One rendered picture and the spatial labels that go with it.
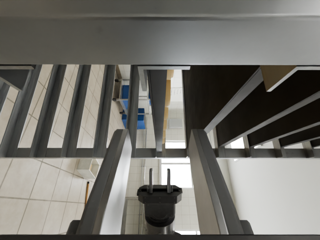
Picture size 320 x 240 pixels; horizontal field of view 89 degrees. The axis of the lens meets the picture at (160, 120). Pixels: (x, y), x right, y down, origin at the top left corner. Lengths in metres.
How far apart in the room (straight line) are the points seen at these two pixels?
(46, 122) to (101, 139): 0.19
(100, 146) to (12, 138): 0.28
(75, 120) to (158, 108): 0.44
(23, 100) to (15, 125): 0.09
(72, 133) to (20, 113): 0.19
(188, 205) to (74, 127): 4.41
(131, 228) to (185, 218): 1.36
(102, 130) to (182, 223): 4.38
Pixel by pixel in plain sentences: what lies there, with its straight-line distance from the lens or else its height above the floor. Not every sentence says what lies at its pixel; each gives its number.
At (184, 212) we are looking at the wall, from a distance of 4.79.
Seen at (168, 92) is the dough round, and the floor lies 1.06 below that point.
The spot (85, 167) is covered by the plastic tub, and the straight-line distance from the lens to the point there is 2.35.
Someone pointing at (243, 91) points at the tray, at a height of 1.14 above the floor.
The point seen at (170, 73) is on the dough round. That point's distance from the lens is 0.16.
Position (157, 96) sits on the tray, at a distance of 0.16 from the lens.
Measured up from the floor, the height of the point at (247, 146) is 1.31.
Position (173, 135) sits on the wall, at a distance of 5.19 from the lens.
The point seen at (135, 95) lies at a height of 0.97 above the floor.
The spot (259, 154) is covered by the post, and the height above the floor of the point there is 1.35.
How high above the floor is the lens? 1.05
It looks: level
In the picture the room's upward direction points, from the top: 90 degrees clockwise
